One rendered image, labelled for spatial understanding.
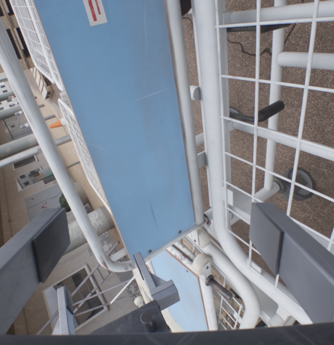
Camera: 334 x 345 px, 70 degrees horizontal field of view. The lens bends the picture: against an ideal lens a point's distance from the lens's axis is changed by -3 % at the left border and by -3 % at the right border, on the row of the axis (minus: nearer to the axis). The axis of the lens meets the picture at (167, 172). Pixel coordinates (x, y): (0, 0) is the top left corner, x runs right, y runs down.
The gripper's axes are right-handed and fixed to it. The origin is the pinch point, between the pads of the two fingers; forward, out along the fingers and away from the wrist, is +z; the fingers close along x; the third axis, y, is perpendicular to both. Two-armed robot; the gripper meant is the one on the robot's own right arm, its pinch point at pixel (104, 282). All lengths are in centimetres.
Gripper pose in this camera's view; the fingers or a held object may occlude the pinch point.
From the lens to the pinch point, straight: 45.6
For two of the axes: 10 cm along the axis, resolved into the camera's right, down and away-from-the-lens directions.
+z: -4.1, -4.5, 8.0
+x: -9.0, 3.5, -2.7
